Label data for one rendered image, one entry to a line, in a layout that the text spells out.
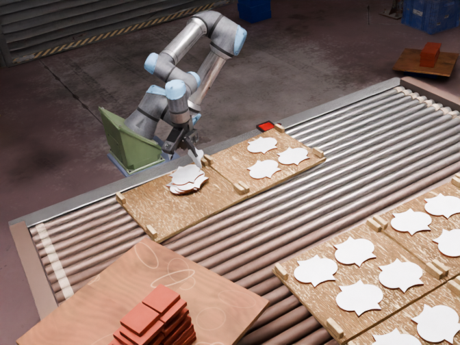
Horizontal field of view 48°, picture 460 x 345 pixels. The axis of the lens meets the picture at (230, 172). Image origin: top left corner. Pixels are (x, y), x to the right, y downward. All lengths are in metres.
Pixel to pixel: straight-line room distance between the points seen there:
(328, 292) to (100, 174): 2.70
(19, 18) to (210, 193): 4.73
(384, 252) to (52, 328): 1.05
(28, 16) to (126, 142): 4.33
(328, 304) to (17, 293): 2.12
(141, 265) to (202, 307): 0.27
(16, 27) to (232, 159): 4.58
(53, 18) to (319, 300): 5.45
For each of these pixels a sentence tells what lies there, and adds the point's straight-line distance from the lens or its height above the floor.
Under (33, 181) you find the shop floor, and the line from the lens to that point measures 4.23.
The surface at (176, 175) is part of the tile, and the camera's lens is 2.13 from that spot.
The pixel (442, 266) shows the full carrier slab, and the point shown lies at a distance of 1.76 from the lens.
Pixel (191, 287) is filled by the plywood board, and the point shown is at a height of 1.04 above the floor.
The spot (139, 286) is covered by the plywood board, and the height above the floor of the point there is 1.04.
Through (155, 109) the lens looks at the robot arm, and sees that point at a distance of 2.36.
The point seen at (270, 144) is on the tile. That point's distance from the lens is 2.33.
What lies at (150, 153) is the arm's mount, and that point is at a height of 0.93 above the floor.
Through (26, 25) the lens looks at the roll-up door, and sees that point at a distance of 6.51.
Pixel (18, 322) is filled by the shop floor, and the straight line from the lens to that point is 3.16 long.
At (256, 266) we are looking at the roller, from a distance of 1.77.
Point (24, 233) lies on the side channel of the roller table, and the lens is 2.10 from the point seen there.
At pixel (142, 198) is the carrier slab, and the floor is 0.94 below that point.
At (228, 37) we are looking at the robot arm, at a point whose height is 1.39.
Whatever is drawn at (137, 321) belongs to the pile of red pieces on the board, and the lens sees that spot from 1.29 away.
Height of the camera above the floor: 2.17
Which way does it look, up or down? 35 degrees down
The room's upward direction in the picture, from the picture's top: 6 degrees counter-clockwise
